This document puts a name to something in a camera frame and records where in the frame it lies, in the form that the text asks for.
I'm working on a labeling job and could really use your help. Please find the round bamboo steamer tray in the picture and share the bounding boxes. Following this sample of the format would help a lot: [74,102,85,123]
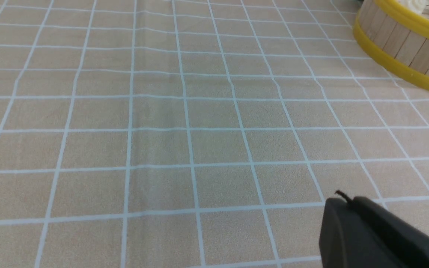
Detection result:
[353,0,429,91]

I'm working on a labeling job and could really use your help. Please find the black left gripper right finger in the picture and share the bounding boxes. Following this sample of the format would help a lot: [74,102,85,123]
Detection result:
[352,197,429,268]

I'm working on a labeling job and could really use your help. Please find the beige checkered tablecloth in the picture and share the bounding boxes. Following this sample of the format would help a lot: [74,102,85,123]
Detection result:
[0,0,429,268]

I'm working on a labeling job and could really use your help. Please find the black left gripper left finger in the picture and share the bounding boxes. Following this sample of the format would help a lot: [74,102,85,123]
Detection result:
[319,190,405,268]

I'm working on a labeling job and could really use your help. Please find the pale dumpling front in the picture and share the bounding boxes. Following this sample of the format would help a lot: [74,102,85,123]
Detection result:
[398,0,429,14]

